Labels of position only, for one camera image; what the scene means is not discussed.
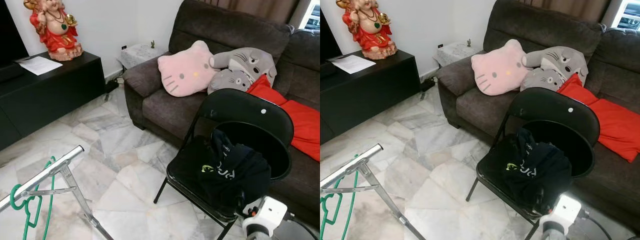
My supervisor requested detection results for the black shirt green logo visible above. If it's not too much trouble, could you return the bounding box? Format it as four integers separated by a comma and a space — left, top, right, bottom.
172, 129, 272, 216
487, 127, 573, 216

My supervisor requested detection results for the green plastic hanger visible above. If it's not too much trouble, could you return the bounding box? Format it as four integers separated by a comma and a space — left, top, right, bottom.
320, 155, 360, 240
10, 156, 57, 240

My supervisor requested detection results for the red cushion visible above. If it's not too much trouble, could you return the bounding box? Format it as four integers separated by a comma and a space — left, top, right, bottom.
246, 74, 321, 162
556, 73, 640, 162

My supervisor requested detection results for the black TV console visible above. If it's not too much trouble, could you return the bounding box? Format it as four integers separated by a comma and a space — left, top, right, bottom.
0, 50, 107, 151
320, 49, 422, 146

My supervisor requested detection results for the silver metal clothes rack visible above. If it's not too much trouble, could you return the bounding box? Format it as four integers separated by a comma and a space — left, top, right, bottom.
0, 145, 113, 240
320, 144, 426, 240

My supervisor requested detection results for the white paper sheet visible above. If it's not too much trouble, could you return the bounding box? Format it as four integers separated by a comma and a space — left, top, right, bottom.
16, 56, 63, 76
330, 55, 377, 75

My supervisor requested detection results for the large grey plush toy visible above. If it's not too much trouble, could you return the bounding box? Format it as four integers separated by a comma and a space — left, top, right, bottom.
209, 47, 277, 86
522, 46, 589, 83

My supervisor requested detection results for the small grey plush toy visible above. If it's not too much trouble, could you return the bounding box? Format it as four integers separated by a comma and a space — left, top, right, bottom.
207, 67, 261, 96
520, 67, 571, 92

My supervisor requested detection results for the window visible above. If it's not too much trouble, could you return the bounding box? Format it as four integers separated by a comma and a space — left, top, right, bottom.
612, 0, 640, 31
300, 0, 321, 31

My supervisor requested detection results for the brown curtain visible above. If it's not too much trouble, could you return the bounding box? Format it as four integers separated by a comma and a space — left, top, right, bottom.
517, 0, 613, 23
200, 0, 301, 25

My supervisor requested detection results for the pink cat face pillow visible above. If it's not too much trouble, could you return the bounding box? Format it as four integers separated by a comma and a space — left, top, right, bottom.
157, 40, 221, 97
470, 39, 533, 96

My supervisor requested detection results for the side table white cloth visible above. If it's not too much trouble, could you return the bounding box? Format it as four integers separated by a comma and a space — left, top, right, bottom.
117, 42, 168, 71
432, 41, 482, 68

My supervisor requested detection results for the dark brown fabric sofa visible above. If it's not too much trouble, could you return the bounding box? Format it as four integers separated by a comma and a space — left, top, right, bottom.
436, 0, 640, 231
124, 0, 321, 231

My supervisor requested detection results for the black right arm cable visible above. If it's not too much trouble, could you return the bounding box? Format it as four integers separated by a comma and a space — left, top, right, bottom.
282, 212, 321, 240
577, 210, 613, 240

